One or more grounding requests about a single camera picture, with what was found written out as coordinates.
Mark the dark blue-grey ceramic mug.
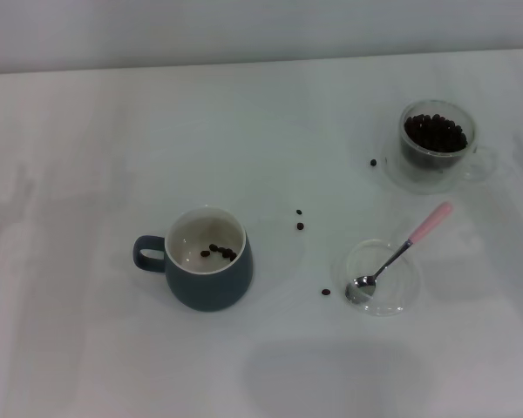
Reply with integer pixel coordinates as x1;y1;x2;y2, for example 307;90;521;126
132;204;255;313

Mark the pink-handled metal spoon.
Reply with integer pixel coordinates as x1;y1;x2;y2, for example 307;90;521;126
344;200;455;302

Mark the small cluster of coffee beans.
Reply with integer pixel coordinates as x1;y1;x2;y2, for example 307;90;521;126
200;244;239;262

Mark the double-walled clear glass cup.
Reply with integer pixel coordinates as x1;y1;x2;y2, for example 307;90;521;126
398;99;499;185

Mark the pile of dark coffee beans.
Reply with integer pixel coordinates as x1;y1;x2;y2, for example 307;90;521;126
403;113;469;154

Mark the clear glass saucer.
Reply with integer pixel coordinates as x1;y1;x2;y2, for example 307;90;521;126
381;138;479;195

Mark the small clear glass dish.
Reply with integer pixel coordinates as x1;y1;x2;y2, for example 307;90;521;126
336;237;422;319

